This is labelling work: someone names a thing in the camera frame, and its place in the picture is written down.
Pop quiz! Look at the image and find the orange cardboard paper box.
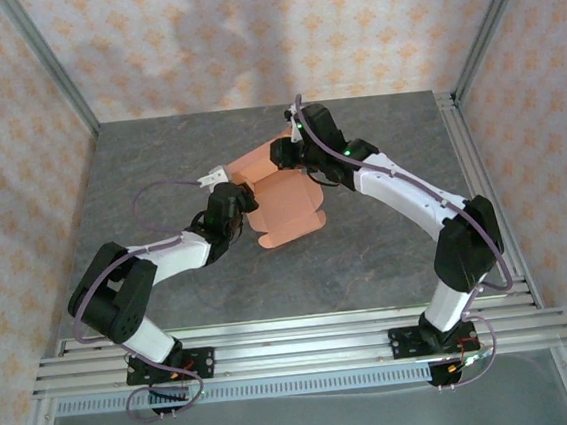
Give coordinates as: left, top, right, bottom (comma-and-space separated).
223, 123, 331, 253

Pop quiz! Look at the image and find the small green circuit board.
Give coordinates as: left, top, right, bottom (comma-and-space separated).
458, 350, 495, 366

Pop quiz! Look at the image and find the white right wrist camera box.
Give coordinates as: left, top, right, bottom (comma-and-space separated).
283, 107, 308, 147

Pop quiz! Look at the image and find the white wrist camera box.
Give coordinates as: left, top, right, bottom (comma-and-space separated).
194, 165, 232, 190
283, 107, 308, 147

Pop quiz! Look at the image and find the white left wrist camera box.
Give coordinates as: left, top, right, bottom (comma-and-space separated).
194, 165, 232, 190

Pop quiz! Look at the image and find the narrow aluminium rail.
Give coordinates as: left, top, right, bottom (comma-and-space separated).
57, 291, 544, 359

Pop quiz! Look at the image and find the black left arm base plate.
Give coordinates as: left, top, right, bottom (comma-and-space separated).
123, 346, 217, 387

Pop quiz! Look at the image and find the wide aluminium mounting rail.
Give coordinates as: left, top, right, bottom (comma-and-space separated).
28, 308, 567, 399

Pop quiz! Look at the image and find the aluminium side rail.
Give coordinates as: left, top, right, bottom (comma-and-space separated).
433, 82, 544, 319

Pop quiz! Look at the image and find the grey slotted cable duct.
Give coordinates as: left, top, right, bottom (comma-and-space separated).
54, 362, 435, 420

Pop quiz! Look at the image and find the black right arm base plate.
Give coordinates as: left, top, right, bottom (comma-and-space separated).
386, 319, 480, 362

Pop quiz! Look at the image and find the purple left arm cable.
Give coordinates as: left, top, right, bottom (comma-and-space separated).
59, 175, 237, 425

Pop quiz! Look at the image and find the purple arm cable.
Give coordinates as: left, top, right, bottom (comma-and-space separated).
291, 75, 525, 402
59, 175, 237, 425

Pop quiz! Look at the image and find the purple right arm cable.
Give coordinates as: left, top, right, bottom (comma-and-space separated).
291, 75, 525, 402

